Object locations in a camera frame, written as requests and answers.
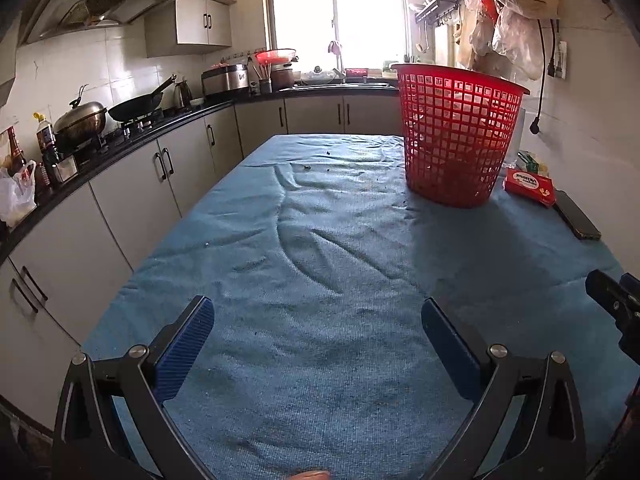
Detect soy sauce bottle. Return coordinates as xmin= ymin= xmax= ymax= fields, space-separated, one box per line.
xmin=32 ymin=112 xmax=63 ymax=185

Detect hanging plastic bags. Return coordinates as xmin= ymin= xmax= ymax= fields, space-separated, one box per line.
xmin=456 ymin=0 xmax=561 ymax=81

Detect person's left hand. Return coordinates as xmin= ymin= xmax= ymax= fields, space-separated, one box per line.
xmin=286 ymin=470 xmax=331 ymax=480

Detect steel pot with lid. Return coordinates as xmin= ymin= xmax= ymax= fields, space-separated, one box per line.
xmin=53 ymin=84 xmax=106 ymax=154

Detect black hanging cable plug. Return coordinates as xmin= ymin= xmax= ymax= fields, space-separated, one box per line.
xmin=529 ymin=18 xmax=560 ymax=136

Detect red lid pot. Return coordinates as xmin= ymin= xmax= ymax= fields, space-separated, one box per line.
xmin=254 ymin=49 xmax=298 ymax=92

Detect green snack packet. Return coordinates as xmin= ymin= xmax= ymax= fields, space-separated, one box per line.
xmin=515 ymin=151 xmax=549 ymax=178

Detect clear glass mug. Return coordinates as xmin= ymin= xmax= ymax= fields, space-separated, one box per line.
xmin=503 ymin=107 xmax=526 ymax=167

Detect electric kettle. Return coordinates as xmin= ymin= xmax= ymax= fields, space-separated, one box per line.
xmin=174 ymin=78 xmax=193 ymax=110

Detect red plastic mesh basket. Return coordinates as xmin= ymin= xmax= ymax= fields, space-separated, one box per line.
xmin=393 ymin=63 xmax=529 ymax=208

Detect red tissue packet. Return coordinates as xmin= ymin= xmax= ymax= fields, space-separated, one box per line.
xmin=503 ymin=168 xmax=556 ymax=208

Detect white plastic bag on counter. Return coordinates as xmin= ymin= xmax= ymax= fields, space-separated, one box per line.
xmin=0 ymin=160 xmax=37 ymax=229

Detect black wok pan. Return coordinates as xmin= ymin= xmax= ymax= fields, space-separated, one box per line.
xmin=108 ymin=74 xmax=177 ymax=122

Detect black smartphone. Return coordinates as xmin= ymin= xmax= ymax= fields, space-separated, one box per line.
xmin=553 ymin=190 xmax=601 ymax=240

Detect silver rice cooker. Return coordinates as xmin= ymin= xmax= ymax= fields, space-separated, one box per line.
xmin=201 ymin=64 xmax=250 ymax=98

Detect blue table cloth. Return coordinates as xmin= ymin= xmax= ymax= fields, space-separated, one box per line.
xmin=85 ymin=136 xmax=639 ymax=479

